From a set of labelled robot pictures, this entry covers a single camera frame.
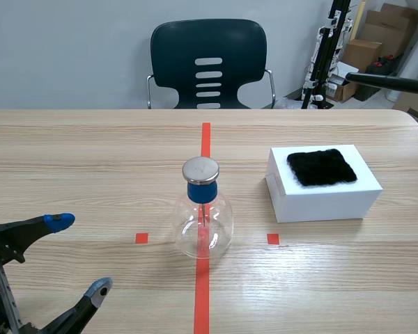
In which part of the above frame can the white box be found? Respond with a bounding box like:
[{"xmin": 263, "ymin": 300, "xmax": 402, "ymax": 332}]
[{"xmin": 265, "ymin": 144, "xmax": 384, "ymax": 223}]

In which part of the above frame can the large cardboard box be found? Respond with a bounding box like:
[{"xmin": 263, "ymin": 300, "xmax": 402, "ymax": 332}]
[{"xmin": 355, "ymin": 2, "xmax": 418, "ymax": 59}]

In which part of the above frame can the open cardboard box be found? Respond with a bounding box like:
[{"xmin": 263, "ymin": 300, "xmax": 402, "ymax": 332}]
[{"xmin": 327, "ymin": 80, "xmax": 359, "ymax": 103}]

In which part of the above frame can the dark canister with red caps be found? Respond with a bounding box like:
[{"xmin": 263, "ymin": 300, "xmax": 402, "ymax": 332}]
[{"xmin": 364, "ymin": 54, "xmax": 402, "ymax": 74}]

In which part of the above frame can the long black rod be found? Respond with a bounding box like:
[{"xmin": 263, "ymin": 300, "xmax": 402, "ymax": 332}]
[{"xmin": 346, "ymin": 71, "xmax": 418, "ymax": 95}]

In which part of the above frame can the black fur patch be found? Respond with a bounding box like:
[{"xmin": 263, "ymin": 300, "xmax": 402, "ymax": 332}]
[{"xmin": 286, "ymin": 148, "xmax": 358, "ymax": 188}]

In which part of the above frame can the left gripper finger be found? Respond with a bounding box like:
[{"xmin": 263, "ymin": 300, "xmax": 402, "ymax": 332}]
[
  {"xmin": 38, "ymin": 277, "xmax": 114, "ymax": 334},
  {"xmin": 0, "ymin": 212, "xmax": 76, "ymax": 264}
]

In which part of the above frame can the small cardboard box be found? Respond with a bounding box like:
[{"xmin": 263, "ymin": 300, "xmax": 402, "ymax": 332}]
[{"xmin": 342, "ymin": 38, "xmax": 384, "ymax": 73}]

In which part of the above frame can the black metal stand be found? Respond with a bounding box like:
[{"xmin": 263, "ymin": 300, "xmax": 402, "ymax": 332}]
[{"xmin": 300, "ymin": 0, "xmax": 353, "ymax": 110}]

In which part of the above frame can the dark blue chair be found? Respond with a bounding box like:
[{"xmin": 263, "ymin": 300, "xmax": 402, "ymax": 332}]
[{"xmin": 146, "ymin": 18, "xmax": 277, "ymax": 111}]

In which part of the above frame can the clear glass flask blue stopper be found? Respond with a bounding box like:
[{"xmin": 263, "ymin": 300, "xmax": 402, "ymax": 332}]
[{"xmin": 173, "ymin": 157, "xmax": 234, "ymax": 260}]

